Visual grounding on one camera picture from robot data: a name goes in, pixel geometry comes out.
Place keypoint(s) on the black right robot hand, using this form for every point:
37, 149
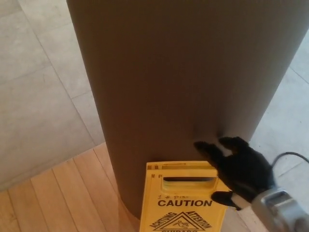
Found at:
243, 171

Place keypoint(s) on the yellow folding caution sign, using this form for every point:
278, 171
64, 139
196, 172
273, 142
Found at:
169, 215

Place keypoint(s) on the brown round pillar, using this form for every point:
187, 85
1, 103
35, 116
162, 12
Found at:
181, 72

